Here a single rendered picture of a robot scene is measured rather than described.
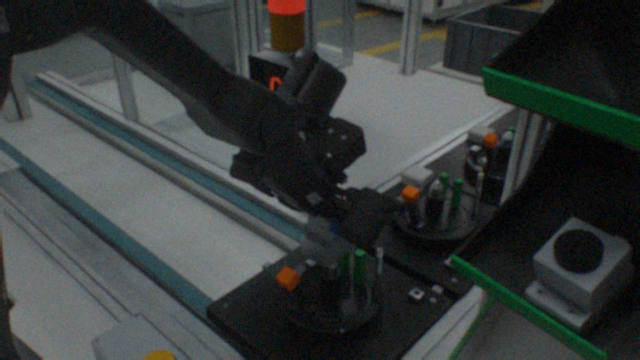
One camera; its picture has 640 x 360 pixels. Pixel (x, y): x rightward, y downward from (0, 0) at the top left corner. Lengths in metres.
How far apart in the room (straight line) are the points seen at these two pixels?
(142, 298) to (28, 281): 0.31
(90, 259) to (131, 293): 0.11
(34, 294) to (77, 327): 0.13
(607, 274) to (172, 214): 0.80
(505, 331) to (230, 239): 0.53
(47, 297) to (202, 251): 0.26
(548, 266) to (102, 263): 0.67
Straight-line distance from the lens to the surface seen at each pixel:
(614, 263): 0.40
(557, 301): 0.42
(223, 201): 1.02
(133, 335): 0.76
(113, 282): 0.85
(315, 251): 0.66
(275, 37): 0.77
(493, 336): 0.59
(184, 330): 0.76
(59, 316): 0.98
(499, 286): 0.44
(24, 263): 1.12
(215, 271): 0.90
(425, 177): 1.00
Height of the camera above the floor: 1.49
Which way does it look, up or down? 32 degrees down
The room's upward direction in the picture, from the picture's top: straight up
